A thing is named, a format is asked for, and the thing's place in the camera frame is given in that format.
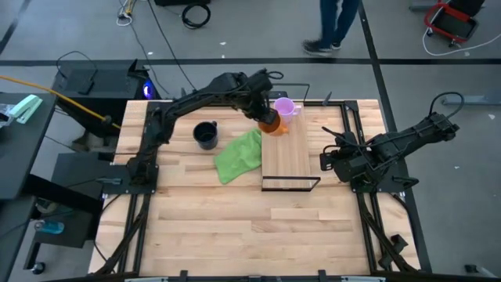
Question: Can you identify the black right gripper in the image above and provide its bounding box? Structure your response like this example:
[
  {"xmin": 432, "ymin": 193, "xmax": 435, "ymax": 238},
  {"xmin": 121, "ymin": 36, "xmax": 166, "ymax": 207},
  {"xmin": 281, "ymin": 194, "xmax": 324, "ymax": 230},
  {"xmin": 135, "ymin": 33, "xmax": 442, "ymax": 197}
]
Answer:
[{"xmin": 320, "ymin": 125, "xmax": 358, "ymax": 150}]

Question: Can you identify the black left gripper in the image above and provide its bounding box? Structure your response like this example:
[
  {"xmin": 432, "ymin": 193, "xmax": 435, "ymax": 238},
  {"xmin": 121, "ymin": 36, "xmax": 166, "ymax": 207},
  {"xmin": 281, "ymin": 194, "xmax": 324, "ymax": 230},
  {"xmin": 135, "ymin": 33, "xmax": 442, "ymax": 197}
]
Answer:
[{"xmin": 239, "ymin": 92, "xmax": 280, "ymax": 127}]

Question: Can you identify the orange mug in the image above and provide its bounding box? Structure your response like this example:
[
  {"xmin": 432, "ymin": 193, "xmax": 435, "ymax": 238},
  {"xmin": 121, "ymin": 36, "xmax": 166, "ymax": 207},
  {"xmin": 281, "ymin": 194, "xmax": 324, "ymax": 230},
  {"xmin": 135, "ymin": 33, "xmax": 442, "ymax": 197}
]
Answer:
[{"xmin": 257, "ymin": 113, "xmax": 291, "ymax": 137}]

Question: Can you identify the pink mug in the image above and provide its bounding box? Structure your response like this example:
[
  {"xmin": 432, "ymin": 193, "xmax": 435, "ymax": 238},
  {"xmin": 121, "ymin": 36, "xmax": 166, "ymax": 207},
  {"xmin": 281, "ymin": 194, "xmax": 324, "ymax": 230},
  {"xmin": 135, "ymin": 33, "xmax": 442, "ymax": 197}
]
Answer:
[{"xmin": 272, "ymin": 96, "xmax": 303, "ymax": 125}]

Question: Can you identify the wooden shelf with black frame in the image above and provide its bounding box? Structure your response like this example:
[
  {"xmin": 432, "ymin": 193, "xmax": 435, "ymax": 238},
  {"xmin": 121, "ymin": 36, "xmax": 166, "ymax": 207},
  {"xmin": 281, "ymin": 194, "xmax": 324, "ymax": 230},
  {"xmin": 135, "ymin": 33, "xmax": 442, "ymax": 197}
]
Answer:
[{"xmin": 259, "ymin": 82, "xmax": 322, "ymax": 193}]

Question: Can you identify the black mug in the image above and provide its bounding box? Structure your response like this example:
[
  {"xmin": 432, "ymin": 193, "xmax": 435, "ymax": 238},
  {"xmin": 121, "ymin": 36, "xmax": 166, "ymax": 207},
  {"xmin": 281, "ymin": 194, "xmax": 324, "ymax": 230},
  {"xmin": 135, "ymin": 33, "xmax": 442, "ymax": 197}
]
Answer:
[{"xmin": 192, "ymin": 120, "xmax": 219, "ymax": 151}]

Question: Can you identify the green microfibre cloth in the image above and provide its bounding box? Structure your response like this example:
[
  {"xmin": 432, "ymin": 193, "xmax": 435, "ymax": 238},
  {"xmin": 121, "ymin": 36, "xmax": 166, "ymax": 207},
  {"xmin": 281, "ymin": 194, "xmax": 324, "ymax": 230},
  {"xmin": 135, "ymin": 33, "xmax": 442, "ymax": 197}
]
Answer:
[{"xmin": 213, "ymin": 128, "xmax": 263, "ymax": 186}]

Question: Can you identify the walking person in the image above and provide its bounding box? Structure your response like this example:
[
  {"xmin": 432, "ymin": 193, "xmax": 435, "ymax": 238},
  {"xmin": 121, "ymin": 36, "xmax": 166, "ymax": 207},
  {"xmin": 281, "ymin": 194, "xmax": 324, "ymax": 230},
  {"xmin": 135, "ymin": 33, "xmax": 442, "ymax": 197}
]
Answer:
[{"xmin": 301, "ymin": 0, "xmax": 361, "ymax": 58}]

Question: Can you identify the grey stand foot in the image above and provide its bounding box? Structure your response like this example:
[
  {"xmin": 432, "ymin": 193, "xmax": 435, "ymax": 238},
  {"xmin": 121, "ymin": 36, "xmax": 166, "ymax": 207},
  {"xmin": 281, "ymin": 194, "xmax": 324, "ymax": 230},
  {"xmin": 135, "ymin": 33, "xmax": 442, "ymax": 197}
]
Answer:
[{"xmin": 442, "ymin": 92, "xmax": 501, "ymax": 107}]

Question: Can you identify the black floor box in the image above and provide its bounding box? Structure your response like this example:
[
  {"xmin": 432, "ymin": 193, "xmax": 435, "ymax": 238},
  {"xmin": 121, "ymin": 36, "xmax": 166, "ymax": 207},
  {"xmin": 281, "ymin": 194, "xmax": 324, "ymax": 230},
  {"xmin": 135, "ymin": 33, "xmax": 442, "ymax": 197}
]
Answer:
[{"xmin": 154, "ymin": 0, "xmax": 212, "ymax": 7}]

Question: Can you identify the red and black cart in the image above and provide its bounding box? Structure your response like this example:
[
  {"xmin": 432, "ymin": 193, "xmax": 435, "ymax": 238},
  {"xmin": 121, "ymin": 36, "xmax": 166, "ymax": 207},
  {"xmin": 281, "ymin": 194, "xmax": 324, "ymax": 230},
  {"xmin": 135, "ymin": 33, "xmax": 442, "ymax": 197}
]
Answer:
[{"xmin": 424, "ymin": 0, "xmax": 481, "ymax": 45}]

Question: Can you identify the black computer case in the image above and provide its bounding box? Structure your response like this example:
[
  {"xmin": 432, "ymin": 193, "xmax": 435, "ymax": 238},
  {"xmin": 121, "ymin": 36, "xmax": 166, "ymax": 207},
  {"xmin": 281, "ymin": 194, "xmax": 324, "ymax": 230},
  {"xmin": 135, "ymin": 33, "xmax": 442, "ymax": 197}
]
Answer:
[{"xmin": 52, "ymin": 58, "xmax": 161, "ymax": 139}]

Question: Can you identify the black side platform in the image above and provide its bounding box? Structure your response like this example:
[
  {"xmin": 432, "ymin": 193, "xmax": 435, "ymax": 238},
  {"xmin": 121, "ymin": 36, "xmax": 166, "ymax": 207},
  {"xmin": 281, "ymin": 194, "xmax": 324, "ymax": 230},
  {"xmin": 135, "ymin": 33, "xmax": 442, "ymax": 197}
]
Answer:
[{"xmin": 23, "ymin": 151, "xmax": 132, "ymax": 272}]

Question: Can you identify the mint green stapler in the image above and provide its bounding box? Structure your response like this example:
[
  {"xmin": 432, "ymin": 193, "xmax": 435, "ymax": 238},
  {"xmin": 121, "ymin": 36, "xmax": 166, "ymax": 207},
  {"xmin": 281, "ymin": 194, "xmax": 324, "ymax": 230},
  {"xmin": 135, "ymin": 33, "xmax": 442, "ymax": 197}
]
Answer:
[{"xmin": 8, "ymin": 93, "xmax": 44, "ymax": 125}]

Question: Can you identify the blue bottle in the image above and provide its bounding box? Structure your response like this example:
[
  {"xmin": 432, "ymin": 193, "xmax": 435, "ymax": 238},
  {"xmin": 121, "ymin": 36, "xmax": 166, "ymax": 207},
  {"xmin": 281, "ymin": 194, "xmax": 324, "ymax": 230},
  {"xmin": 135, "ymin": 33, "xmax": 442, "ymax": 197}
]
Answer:
[{"xmin": 34, "ymin": 219, "xmax": 66, "ymax": 235}]

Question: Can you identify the black desk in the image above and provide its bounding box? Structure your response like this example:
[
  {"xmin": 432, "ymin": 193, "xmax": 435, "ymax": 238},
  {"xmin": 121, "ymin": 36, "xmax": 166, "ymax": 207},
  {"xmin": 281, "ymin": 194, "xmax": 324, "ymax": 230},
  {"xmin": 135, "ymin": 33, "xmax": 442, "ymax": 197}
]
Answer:
[{"xmin": 0, "ymin": 92, "xmax": 59, "ymax": 201}]

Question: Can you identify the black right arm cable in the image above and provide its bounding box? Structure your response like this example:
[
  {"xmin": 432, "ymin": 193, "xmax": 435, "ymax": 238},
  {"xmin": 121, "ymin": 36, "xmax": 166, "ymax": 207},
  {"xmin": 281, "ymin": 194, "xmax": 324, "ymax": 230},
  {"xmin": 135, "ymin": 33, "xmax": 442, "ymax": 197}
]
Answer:
[{"xmin": 429, "ymin": 92, "xmax": 466, "ymax": 118}]

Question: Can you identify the long black floor cable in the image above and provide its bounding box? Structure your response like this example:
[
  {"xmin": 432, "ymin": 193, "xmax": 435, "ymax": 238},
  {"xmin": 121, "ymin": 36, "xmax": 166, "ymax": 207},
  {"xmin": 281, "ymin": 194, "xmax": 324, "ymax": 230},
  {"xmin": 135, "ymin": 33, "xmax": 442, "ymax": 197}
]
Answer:
[{"xmin": 146, "ymin": 0, "xmax": 196, "ymax": 92}]

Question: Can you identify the black coiled cable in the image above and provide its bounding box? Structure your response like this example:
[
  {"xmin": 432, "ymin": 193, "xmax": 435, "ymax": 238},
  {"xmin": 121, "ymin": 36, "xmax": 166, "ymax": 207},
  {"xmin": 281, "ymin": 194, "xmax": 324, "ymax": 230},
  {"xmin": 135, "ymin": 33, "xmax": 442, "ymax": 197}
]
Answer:
[{"xmin": 181, "ymin": 2, "xmax": 212, "ymax": 31}]

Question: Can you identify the white floor cable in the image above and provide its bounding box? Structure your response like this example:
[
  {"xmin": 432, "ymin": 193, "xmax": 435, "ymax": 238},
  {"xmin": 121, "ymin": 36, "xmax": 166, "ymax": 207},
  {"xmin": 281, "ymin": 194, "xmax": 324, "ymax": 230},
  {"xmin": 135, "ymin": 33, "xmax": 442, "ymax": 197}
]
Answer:
[{"xmin": 421, "ymin": 27, "xmax": 501, "ymax": 57}]

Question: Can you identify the white cable bundle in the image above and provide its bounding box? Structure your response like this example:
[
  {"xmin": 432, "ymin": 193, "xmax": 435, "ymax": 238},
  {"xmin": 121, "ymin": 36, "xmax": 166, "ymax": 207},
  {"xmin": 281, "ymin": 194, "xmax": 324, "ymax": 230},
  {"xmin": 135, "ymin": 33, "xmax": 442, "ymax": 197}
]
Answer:
[{"xmin": 116, "ymin": 0, "xmax": 138, "ymax": 27}]

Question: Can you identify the black aluminium table frame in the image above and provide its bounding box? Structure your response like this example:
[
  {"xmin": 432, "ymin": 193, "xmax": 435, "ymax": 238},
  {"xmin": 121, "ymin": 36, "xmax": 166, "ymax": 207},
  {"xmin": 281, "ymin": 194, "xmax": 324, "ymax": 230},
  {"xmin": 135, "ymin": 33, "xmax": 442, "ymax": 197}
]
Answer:
[{"xmin": 93, "ymin": 99, "xmax": 434, "ymax": 282}]

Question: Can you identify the orange yellow floor cable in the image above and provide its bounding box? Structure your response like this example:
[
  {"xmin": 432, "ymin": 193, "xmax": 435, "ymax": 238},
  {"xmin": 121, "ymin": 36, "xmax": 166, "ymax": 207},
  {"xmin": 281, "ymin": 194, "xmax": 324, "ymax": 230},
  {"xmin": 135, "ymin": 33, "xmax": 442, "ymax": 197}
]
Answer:
[{"xmin": 0, "ymin": 74, "xmax": 122, "ymax": 130}]

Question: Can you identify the grey floor bracket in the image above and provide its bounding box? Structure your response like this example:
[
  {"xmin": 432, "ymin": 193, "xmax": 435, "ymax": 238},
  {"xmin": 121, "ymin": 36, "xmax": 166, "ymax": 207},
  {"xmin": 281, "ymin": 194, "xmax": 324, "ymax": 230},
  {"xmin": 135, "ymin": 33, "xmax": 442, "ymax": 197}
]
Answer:
[{"xmin": 464, "ymin": 264, "xmax": 499, "ymax": 279}]

